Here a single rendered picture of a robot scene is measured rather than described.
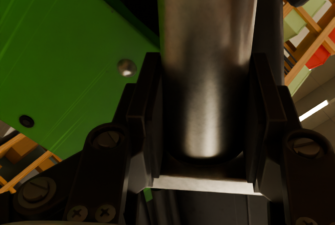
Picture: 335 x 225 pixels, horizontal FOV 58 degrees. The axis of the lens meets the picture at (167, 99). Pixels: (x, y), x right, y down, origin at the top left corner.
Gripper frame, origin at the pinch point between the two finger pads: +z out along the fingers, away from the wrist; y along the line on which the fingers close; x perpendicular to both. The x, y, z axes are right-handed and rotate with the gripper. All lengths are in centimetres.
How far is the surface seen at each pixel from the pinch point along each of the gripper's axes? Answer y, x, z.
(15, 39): -10.1, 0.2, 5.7
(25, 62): -10.0, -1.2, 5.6
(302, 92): 293, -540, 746
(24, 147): -336, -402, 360
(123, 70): -4.3, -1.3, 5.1
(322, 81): 338, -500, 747
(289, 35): 88, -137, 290
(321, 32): 118, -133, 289
